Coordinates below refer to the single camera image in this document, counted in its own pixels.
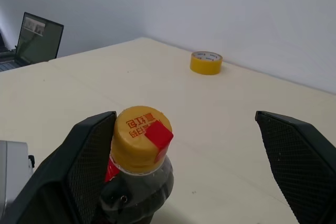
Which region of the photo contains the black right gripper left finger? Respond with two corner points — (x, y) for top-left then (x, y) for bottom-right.
(6, 111), (118, 224)

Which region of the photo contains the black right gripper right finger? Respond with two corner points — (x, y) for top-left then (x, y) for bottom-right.
(255, 110), (336, 224)

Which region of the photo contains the dark bottle with yellow cap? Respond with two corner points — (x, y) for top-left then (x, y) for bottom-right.
(98, 105), (175, 224)

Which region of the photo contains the silver robot body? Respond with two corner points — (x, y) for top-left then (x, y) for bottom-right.
(0, 140), (36, 216)

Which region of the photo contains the open black laptop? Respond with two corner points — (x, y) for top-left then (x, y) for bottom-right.
(0, 12), (65, 72)

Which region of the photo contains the yellow tape roll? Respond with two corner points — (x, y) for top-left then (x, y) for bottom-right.
(190, 50), (223, 76)

